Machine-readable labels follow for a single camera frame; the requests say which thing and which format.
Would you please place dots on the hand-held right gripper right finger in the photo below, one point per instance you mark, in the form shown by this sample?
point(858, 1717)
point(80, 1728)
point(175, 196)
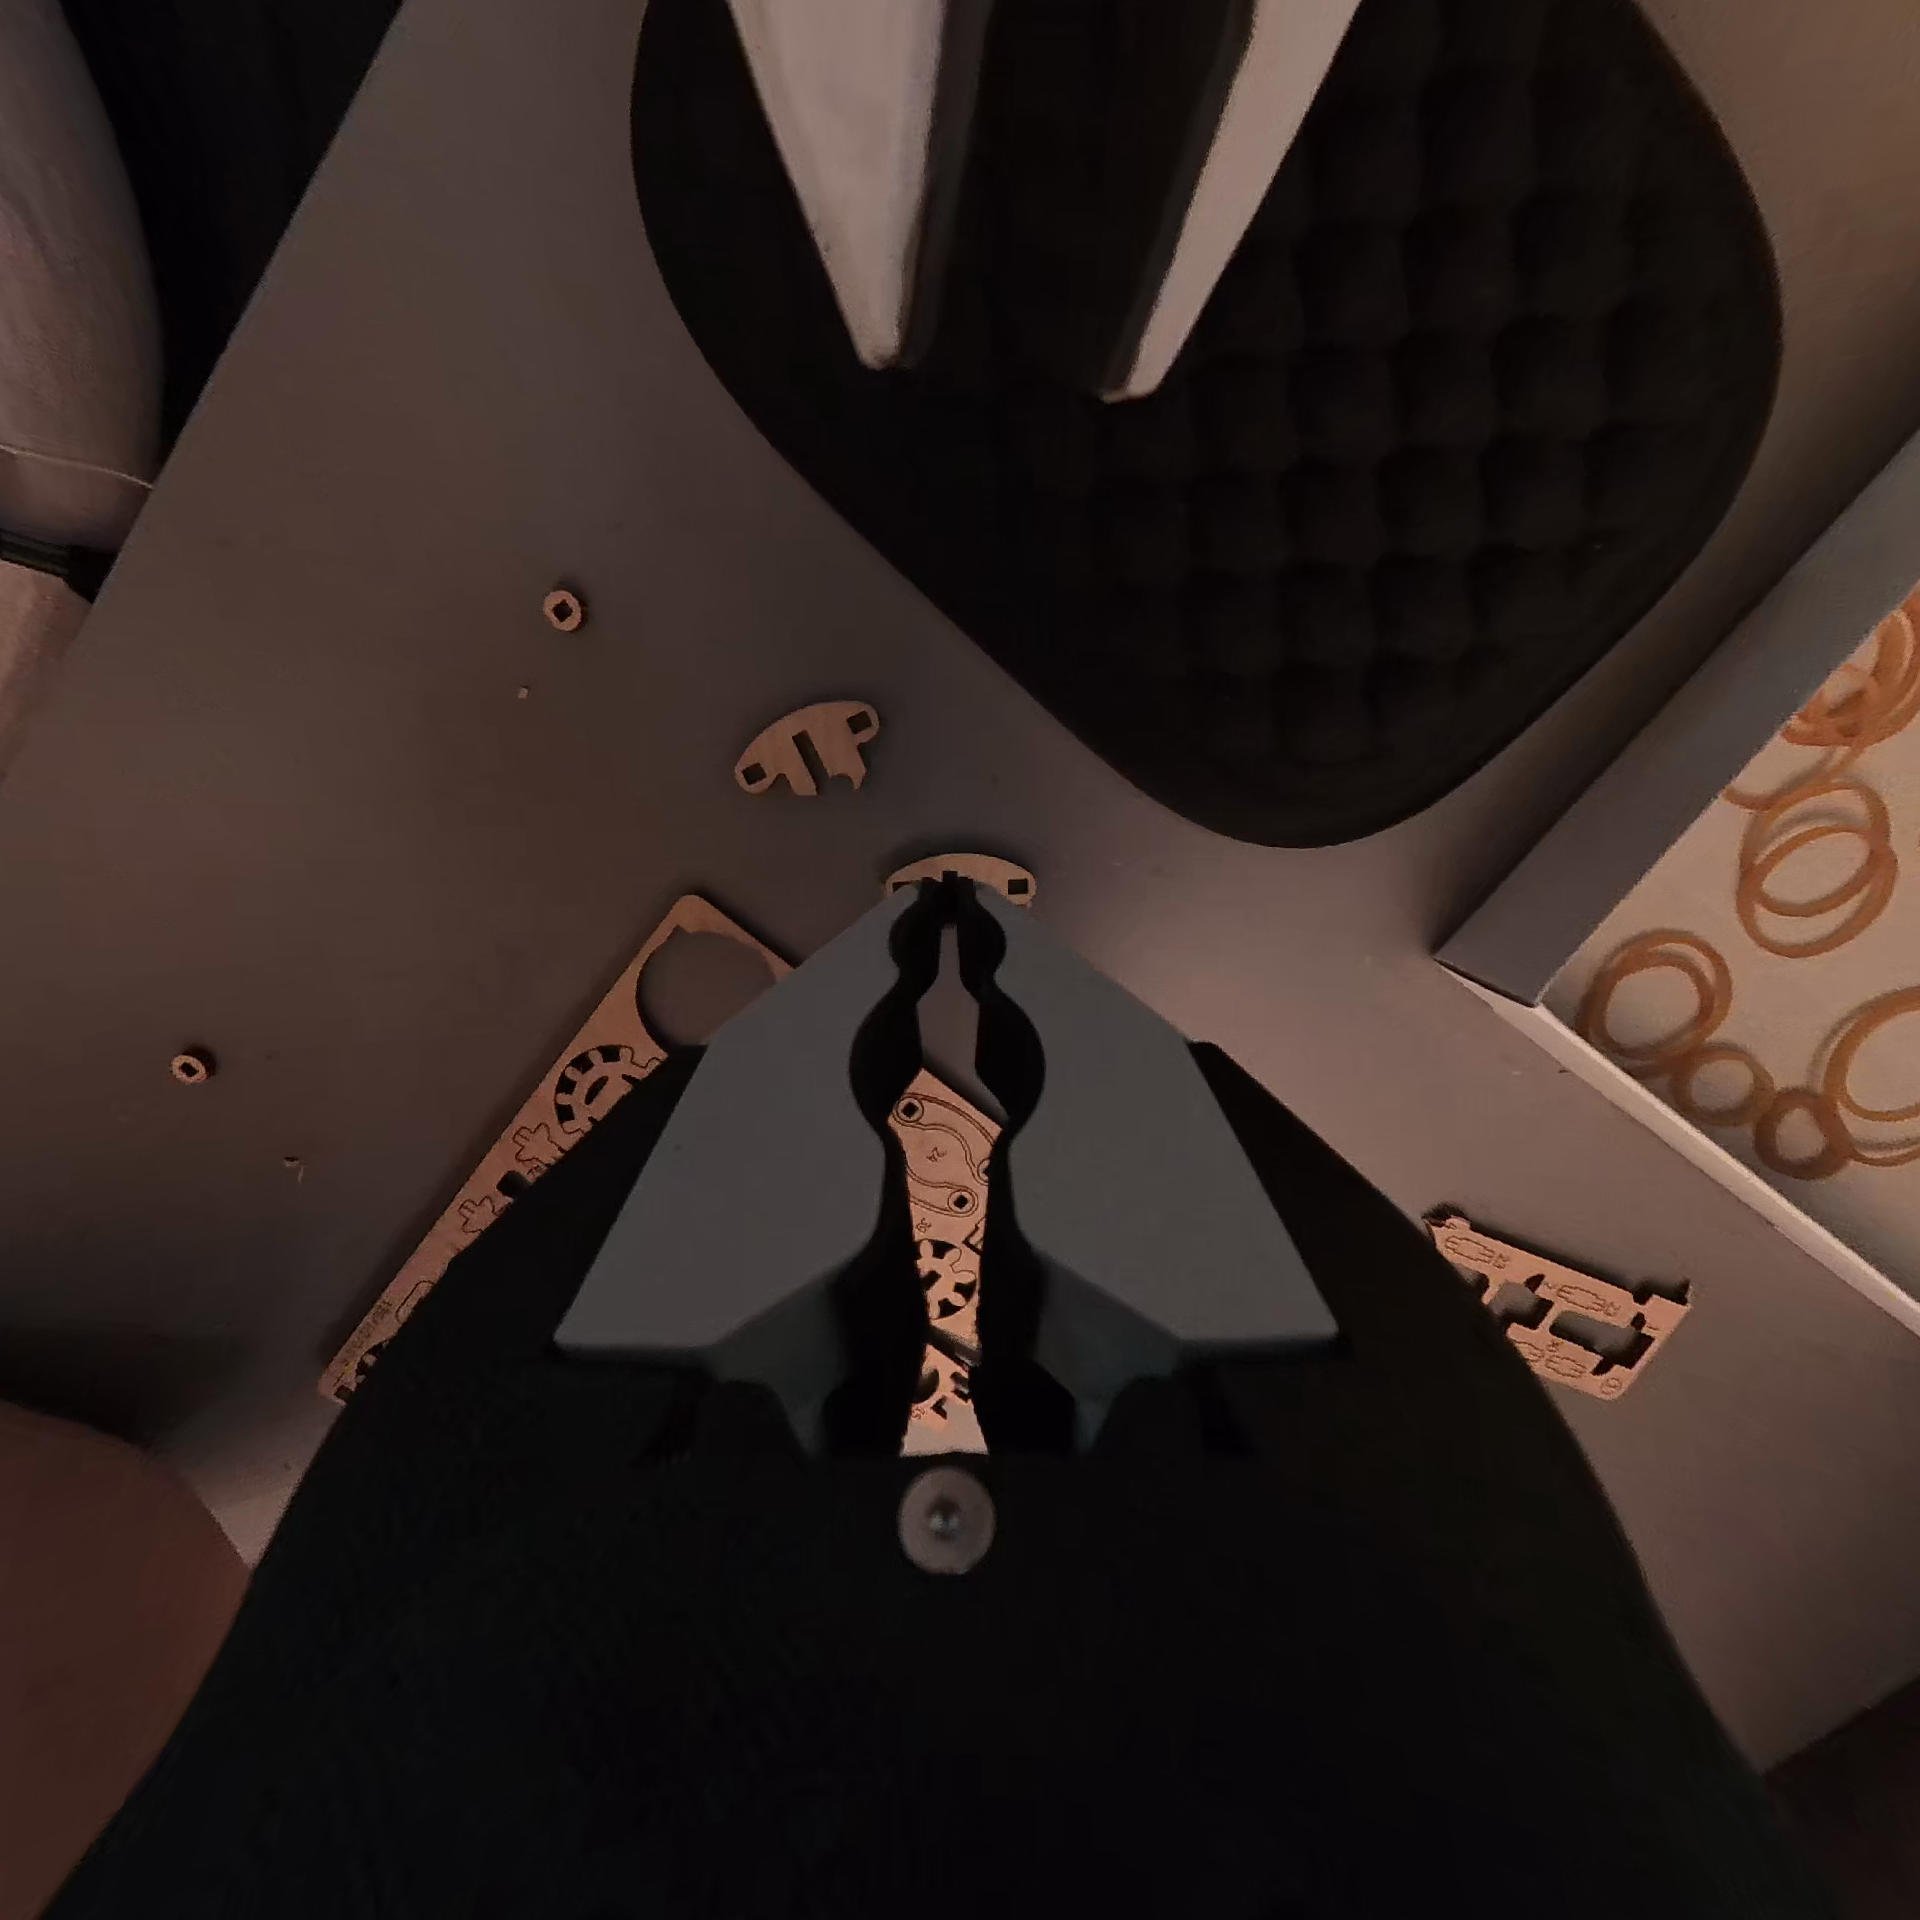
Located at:
point(1169, 1200)

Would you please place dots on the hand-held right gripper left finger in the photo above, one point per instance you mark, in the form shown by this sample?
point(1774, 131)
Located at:
point(721, 1200)

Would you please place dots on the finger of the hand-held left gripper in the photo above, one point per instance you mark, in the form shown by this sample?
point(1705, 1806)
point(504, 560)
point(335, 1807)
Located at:
point(1275, 91)
point(840, 150)

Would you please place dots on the large plywood parts sheet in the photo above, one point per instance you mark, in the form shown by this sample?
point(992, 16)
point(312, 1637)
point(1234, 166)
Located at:
point(936, 1125)

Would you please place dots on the curved wooden model part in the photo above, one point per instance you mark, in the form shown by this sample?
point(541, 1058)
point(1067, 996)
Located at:
point(840, 752)
point(983, 866)

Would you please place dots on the black padded wrist rest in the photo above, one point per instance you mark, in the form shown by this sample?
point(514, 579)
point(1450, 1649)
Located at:
point(1424, 526)

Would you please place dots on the wooden rings in tray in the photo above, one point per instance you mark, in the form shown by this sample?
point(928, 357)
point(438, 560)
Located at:
point(1649, 943)

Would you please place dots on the white cardboard tray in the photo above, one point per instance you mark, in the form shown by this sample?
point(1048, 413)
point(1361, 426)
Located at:
point(1649, 780)

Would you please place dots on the small plywood frame offcut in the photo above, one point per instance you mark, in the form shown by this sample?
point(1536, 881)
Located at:
point(1480, 1250)

